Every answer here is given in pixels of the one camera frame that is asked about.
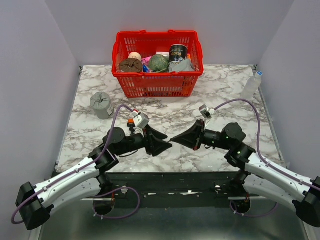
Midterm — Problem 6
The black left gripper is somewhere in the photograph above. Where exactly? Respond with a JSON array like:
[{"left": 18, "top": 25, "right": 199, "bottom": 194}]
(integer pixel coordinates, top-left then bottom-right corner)
[{"left": 114, "top": 124, "right": 173, "bottom": 158}]

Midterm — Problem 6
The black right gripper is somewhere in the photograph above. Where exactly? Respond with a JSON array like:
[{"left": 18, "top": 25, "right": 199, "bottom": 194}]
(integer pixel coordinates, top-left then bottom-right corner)
[{"left": 172, "top": 119, "right": 231, "bottom": 151}]

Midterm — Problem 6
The orange black padlock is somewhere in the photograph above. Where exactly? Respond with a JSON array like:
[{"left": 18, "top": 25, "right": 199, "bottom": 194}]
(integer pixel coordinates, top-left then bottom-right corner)
[{"left": 127, "top": 118, "right": 135, "bottom": 127}]

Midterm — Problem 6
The black head key bunch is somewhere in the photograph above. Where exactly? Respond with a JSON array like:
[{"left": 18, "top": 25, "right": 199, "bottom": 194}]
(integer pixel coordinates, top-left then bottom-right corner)
[{"left": 129, "top": 125, "right": 136, "bottom": 136}]

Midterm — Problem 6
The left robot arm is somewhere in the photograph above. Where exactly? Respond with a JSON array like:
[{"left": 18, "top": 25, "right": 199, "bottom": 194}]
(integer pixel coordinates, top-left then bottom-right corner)
[{"left": 15, "top": 126, "right": 173, "bottom": 231}]

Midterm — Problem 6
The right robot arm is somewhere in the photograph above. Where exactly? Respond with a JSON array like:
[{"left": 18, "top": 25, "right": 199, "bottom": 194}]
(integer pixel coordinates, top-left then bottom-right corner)
[{"left": 172, "top": 120, "right": 320, "bottom": 228}]

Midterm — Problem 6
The red plastic basket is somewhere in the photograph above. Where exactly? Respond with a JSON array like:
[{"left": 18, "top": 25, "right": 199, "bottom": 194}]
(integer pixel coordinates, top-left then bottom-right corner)
[{"left": 112, "top": 29, "right": 204, "bottom": 98}]

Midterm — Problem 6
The grey wrapped roll on table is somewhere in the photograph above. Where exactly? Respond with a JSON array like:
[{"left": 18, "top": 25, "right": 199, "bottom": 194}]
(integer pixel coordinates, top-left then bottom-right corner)
[{"left": 90, "top": 92, "right": 114, "bottom": 120}]

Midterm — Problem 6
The grey wrapped roll in basket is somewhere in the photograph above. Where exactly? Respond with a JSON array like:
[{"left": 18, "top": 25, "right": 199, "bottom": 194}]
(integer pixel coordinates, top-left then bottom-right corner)
[{"left": 168, "top": 59, "right": 195, "bottom": 73}]

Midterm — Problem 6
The green round ball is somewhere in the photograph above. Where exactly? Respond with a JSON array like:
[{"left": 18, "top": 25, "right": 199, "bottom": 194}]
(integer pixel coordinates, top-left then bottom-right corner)
[{"left": 148, "top": 54, "right": 169, "bottom": 73}]

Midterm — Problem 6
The brown wrapped roll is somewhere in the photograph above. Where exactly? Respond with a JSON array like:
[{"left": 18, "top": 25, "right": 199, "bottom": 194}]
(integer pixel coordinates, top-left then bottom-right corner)
[{"left": 119, "top": 58, "right": 143, "bottom": 73}]

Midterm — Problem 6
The pink packet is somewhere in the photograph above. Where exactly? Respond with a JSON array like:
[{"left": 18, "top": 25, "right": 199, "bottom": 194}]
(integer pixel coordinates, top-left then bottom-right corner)
[{"left": 141, "top": 56, "right": 152, "bottom": 73}]

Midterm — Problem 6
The clear plastic bottle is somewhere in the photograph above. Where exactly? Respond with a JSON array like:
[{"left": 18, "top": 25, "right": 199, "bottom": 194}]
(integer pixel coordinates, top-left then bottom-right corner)
[{"left": 240, "top": 71, "right": 263, "bottom": 100}]

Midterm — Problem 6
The black can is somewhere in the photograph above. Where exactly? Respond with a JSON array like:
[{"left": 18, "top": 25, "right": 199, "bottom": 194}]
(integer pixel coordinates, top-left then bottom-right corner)
[{"left": 168, "top": 44, "right": 188, "bottom": 63}]

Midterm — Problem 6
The beige egg shaped object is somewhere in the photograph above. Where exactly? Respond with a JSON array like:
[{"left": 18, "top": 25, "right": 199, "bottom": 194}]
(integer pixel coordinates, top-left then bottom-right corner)
[{"left": 128, "top": 51, "right": 142, "bottom": 61}]

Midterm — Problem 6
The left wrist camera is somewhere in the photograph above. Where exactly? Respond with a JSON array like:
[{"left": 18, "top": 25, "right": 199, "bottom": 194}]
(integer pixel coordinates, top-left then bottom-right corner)
[{"left": 131, "top": 111, "right": 150, "bottom": 129}]

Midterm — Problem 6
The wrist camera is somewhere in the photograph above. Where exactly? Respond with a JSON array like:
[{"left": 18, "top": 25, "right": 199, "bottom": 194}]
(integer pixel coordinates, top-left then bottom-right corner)
[
  {"left": 131, "top": 111, "right": 150, "bottom": 129},
  {"left": 199, "top": 104, "right": 212, "bottom": 119}
]

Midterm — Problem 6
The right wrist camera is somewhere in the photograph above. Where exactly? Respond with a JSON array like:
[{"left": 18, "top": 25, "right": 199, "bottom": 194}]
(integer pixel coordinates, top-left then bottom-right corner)
[{"left": 199, "top": 104, "right": 212, "bottom": 119}]

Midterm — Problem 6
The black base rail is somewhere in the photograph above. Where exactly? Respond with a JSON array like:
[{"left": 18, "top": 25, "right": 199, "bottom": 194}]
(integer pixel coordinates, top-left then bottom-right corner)
[{"left": 97, "top": 171, "right": 255, "bottom": 214}]

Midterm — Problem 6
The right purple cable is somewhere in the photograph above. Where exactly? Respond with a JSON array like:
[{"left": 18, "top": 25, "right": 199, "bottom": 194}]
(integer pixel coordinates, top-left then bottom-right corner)
[{"left": 209, "top": 98, "right": 320, "bottom": 218}]

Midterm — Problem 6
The purple cable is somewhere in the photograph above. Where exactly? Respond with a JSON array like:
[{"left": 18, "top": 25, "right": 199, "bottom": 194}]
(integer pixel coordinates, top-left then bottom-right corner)
[
  {"left": 209, "top": 98, "right": 320, "bottom": 218},
  {"left": 10, "top": 104, "right": 141, "bottom": 225}
]

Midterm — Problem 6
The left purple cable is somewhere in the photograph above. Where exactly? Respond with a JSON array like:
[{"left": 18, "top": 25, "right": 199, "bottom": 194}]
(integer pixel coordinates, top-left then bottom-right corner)
[{"left": 10, "top": 104, "right": 141, "bottom": 225}]

